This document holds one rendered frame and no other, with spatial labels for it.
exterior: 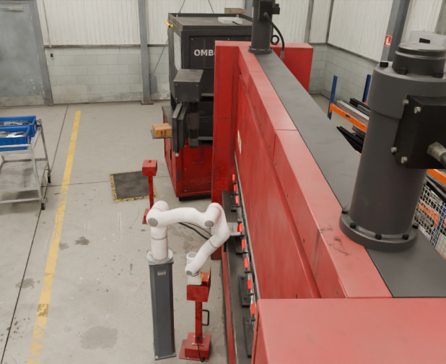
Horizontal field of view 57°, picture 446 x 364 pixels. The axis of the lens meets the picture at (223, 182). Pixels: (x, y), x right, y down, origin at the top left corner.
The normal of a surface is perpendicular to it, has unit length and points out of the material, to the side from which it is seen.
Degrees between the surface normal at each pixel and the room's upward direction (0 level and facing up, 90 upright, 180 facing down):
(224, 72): 90
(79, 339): 0
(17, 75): 90
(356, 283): 0
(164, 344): 90
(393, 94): 90
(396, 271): 0
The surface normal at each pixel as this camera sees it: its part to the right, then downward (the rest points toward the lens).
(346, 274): 0.04, -0.88
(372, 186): -0.72, 0.30
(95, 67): 0.25, 0.46
